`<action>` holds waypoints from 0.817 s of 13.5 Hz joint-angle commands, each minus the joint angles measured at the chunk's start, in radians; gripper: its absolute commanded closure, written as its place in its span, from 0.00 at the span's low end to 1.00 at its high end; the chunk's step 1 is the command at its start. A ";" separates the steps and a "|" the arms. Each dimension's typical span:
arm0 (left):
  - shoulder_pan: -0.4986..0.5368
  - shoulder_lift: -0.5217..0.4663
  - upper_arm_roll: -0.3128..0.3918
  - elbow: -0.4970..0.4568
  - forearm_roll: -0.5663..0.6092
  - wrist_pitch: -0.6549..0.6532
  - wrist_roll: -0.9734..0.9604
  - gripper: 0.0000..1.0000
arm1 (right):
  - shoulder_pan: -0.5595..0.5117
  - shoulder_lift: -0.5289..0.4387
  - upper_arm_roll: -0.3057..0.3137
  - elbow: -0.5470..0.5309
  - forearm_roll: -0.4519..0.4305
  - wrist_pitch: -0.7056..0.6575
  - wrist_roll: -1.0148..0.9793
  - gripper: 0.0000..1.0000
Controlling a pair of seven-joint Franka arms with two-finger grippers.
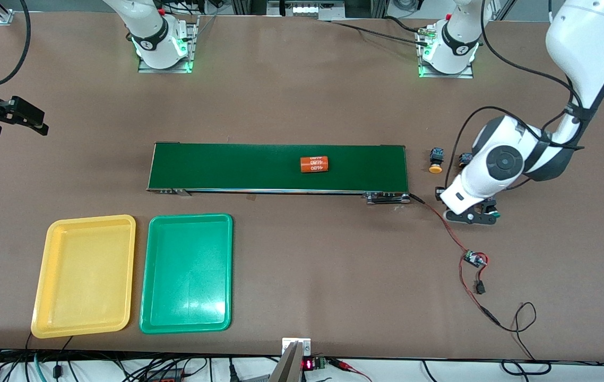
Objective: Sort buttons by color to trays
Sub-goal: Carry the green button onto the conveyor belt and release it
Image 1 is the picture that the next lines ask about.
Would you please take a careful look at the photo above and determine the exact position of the orange cylinder printed 4680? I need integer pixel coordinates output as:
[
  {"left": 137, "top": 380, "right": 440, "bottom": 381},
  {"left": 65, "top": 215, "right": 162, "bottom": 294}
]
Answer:
[{"left": 300, "top": 155, "right": 331, "bottom": 174}]

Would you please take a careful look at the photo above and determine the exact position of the small green circuit board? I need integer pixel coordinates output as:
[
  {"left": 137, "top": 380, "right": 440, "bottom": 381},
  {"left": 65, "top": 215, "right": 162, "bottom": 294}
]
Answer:
[{"left": 464, "top": 249, "right": 489, "bottom": 268}]

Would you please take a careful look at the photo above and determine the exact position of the red black power lead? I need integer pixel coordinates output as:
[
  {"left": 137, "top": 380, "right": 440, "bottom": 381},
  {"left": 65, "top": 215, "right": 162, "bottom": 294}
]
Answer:
[{"left": 459, "top": 260, "right": 502, "bottom": 327}]

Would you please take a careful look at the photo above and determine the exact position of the yellow plastic tray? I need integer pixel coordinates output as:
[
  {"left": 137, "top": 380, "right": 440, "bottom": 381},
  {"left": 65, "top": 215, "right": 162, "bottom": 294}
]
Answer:
[{"left": 30, "top": 214, "right": 137, "bottom": 340}]

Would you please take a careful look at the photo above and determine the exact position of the green belt conveyor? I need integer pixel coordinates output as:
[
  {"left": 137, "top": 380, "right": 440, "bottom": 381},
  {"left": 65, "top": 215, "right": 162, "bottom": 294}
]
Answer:
[{"left": 146, "top": 142, "right": 411, "bottom": 205}]

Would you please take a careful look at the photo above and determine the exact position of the red clip test lead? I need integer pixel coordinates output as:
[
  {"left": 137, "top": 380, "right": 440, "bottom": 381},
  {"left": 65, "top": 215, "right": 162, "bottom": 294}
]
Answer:
[{"left": 329, "top": 358, "right": 373, "bottom": 382}]

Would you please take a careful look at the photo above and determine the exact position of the green plastic tray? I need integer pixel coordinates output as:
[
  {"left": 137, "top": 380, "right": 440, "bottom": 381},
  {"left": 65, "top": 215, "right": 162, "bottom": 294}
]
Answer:
[{"left": 139, "top": 213, "right": 234, "bottom": 335}]

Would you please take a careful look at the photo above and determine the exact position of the grey control box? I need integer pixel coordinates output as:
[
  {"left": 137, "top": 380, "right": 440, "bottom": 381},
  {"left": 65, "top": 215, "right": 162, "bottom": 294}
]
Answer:
[{"left": 266, "top": 0, "right": 346, "bottom": 21}]

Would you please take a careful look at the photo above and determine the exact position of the red black motor wire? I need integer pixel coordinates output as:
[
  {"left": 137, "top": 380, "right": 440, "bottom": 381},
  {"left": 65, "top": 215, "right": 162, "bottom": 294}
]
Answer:
[{"left": 408, "top": 194, "right": 473, "bottom": 255}]

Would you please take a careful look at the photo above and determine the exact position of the small black inline switch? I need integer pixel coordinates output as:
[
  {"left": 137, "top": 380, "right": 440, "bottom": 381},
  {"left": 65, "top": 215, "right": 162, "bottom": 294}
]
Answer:
[{"left": 473, "top": 264, "right": 489, "bottom": 296}]

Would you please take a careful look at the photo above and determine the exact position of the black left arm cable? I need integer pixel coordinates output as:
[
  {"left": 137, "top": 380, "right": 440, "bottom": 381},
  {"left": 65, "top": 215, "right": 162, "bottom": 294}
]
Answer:
[{"left": 453, "top": 0, "right": 584, "bottom": 168}]

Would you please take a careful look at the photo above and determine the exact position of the thin black looped cable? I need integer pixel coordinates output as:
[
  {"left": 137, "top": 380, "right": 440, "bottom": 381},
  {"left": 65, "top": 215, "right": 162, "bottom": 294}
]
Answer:
[{"left": 501, "top": 301, "right": 552, "bottom": 376}]

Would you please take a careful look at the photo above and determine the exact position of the aluminium arm base plate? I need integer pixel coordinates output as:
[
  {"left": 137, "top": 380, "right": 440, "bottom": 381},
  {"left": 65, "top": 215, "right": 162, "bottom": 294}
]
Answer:
[
  {"left": 416, "top": 27, "right": 475, "bottom": 79},
  {"left": 137, "top": 15, "right": 199, "bottom": 74}
]

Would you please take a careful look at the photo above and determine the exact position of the black arm base cable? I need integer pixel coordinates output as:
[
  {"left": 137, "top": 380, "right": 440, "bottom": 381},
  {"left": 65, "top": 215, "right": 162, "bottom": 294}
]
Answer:
[{"left": 329, "top": 15, "right": 433, "bottom": 48}]

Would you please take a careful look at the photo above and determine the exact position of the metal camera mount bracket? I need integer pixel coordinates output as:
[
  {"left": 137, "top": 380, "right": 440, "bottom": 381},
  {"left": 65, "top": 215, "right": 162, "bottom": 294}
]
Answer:
[{"left": 269, "top": 337, "right": 312, "bottom": 382}]

